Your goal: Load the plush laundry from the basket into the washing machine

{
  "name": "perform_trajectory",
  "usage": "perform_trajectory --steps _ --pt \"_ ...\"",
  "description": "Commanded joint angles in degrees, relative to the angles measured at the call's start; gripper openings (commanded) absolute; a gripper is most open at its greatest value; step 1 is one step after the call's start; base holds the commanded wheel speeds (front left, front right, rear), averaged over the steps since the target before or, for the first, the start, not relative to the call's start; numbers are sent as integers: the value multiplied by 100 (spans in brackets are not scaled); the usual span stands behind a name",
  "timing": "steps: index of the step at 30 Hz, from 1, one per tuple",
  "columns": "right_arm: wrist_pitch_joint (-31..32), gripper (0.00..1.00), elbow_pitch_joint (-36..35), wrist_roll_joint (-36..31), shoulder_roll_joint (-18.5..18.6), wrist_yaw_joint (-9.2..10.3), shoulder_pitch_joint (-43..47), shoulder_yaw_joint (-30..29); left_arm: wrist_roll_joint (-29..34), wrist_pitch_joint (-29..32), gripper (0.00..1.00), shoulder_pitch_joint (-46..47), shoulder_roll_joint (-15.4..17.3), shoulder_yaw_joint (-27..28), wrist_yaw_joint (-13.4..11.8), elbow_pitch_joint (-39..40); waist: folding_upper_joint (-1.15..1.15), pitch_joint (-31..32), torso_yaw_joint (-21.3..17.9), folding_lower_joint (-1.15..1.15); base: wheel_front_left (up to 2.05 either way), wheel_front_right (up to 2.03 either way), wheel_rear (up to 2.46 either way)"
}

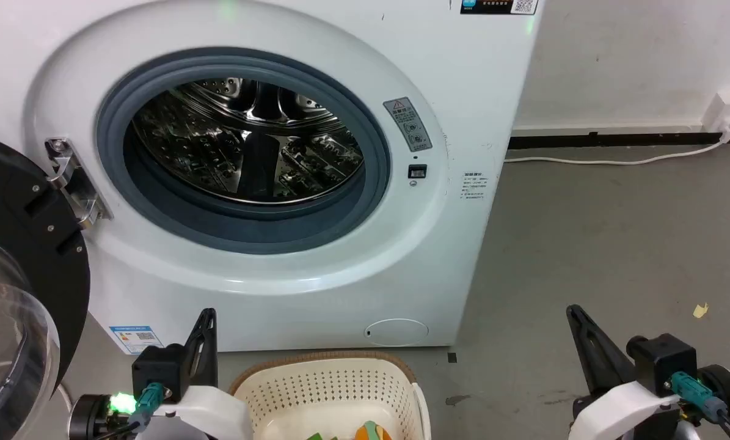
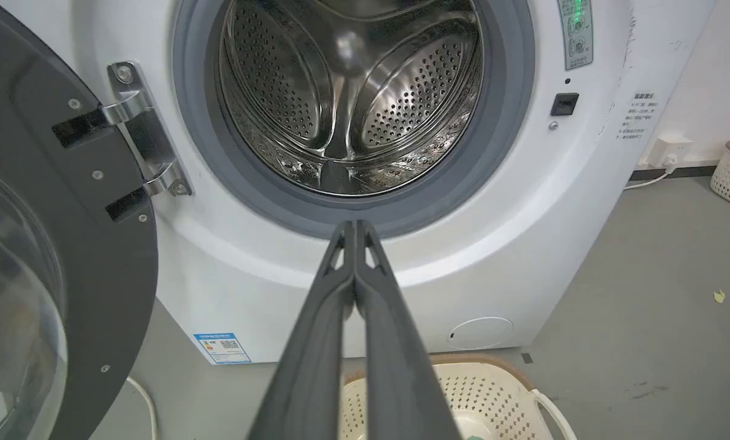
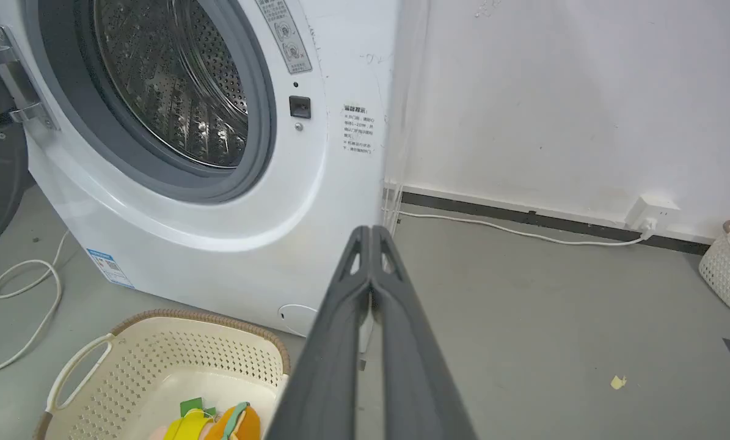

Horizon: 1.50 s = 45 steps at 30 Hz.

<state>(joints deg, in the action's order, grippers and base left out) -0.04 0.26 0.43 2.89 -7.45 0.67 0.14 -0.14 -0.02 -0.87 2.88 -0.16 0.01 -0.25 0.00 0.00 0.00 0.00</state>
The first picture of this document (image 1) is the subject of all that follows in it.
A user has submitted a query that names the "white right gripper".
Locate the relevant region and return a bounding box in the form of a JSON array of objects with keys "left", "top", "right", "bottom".
[{"left": 565, "top": 304, "right": 684, "bottom": 440}]

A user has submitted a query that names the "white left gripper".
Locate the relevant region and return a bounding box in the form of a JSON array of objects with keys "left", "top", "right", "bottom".
[{"left": 136, "top": 308, "right": 250, "bottom": 440}]

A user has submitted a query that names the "black glass washing machine door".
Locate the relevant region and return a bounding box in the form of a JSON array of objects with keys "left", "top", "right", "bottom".
[{"left": 0, "top": 131, "right": 92, "bottom": 440}]

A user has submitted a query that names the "white front-load washing machine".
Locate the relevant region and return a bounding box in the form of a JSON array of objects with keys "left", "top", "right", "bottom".
[{"left": 0, "top": 0, "right": 546, "bottom": 356}]

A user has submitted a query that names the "blue energy label sticker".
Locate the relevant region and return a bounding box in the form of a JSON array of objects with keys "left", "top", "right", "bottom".
[{"left": 109, "top": 325, "right": 164, "bottom": 356}]

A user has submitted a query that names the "cream perforated laundry basket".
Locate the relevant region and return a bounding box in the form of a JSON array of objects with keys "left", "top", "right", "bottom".
[{"left": 228, "top": 350, "right": 432, "bottom": 440}]

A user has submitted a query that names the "orange and green striped ball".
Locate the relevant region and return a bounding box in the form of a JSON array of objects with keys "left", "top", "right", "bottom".
[{"left": 355, "top": 421, "right": 394, "bottom": 440}]

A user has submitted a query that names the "round filter access cover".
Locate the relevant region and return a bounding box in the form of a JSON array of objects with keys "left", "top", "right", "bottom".
[{"left": 364, "top": 318, "right": 430, "bottom": 348}]

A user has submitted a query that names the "stainless steel washer drum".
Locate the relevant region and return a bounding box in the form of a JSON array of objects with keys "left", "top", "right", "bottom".
[{"left": 130, "top": 77, "right": 366, "bottom": 206}]

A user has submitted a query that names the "grey rubber door gasket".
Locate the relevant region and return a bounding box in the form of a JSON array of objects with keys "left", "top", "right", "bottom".
[{"left": 95, "top": 48, "right": 392, "bottom": 255}]

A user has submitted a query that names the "chrome door hinge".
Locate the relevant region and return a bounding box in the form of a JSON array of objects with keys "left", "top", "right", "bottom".
[{"left": 45, "top": 138, "right": 114, "bottom": 230}]

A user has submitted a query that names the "small printed text label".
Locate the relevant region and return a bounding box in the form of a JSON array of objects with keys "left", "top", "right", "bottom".
[{"left": 460, "top": 172, "right": 490, "bottom": 202}]

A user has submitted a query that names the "black baseboard strip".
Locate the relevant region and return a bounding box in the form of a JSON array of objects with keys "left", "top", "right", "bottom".
[{"left": 508, "top": 130, "right": 730, "bottom": 151}]

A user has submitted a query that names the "grey warning label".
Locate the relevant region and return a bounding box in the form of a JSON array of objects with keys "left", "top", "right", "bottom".
[{"left": 382, "top": 97, "right": 434, "bottom": 153}]

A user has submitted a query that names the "black QR code sticker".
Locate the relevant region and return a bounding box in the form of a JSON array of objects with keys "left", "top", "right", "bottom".
[{"left": 460, "top": 0, "right": 539, "bottom": 15}]

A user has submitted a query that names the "teal left gripper cable plug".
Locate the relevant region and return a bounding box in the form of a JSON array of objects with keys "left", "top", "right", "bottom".
[{"left": 131, "top": 382, "right": 166, "bottom": 431}]

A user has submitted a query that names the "teal gripper cable plug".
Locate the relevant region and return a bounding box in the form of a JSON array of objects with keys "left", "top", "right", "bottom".
[
  {"left": 131, "top": 382, "right": 166, "bottom": 431},
  {"left": 669, "top": 370, "right": 729, "bottom": 424}
]

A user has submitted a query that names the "teal right gripper cable plug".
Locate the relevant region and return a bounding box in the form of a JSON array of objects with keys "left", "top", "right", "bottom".
[{"left": 669, "top": 370, "right": 729, "bottom": 424}]

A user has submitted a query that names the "white power cable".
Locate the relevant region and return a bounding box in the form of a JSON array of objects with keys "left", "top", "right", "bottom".
[{"left": 503, "top": 131, "right": 730, "bottom": 167}]

